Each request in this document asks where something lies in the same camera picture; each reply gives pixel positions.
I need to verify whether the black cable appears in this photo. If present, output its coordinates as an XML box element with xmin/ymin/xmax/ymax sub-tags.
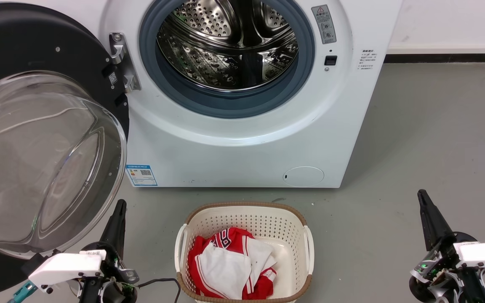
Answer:
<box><xmin>136</xmin><ymin>277</ymin><xmax>182</xmax><ymax>303</ymax></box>

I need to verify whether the teal cable connector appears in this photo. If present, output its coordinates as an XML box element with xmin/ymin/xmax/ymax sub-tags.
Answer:
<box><xmin>8</xmin><ymin>281</ymin><xmax>38</xmax><ymax>303</ymax></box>

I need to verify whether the grey warning sticker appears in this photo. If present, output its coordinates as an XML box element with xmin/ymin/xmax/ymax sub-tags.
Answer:
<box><xmin>311</xmin><ymin>5</ymin><xmax>337</xmax><ymax>45</ymax></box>

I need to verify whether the steel perforated washer drum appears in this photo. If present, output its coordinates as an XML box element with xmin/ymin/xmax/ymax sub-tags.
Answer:
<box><xmin>157</xmin><ymin>0</ymin><xmax>299</xmax><ymax>91</ymax></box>

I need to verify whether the blue energy label sticker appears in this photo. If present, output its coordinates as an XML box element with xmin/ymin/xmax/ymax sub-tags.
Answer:
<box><xmin>125</xmin><ymin>164</ymin><xmax>158</xmax><ymax>187</ymax></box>

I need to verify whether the metal door hinge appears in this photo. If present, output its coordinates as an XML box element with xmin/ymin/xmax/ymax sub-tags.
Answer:
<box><xmin>108</xmin><ymin>32</ymin><xmax>141</xmax><ymax>93</ymax></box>

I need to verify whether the red and white jersey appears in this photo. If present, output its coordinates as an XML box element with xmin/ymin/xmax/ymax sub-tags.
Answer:
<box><xmin>187</xmin><ymin>227</ymin><xmax>278</xmax><ymax>300</ymax></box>

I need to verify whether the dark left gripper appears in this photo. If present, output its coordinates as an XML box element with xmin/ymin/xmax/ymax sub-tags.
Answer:
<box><xmin>77</xmin><ymin>199</ymin><xmax>140</xmax><ymax>303</ymax></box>

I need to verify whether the white front-load washing machine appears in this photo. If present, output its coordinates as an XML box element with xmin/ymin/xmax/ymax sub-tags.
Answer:
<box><xmin>95</xmin><ymin>0</ymin><xmax>403</xmax><ymax>189</ymax></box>

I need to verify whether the round dark glass washer door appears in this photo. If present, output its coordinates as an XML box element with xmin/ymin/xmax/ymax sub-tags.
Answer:
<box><xmin>0</xmin><ymin>2</ymin><xmax>131</xmax><ymax>287</ymax></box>

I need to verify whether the black baseboard strip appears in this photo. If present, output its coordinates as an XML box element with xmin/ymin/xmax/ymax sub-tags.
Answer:
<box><xmin>383</xmin><ymin>53</ymin><xmax>485</xmax><ymax>64</ymax></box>

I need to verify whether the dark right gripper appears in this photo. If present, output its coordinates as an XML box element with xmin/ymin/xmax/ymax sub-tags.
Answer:
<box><xmin>408</xmin><ymin>189</ymin><xmax>485</xmax><ymax>303</ymax></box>

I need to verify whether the round white filter cover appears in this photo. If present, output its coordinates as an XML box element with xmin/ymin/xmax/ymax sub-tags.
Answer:
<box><xmin>283</xmin><ymin>166</ymin><xmax>325</xmax><ymax>188</ymax></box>

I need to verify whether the cream perforated laundry basket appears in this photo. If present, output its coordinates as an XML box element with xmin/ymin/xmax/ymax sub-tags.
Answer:
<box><xmin>174</xmin><ymin>201</ymin><xmax>315</xmax><ymax>303</ymax></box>

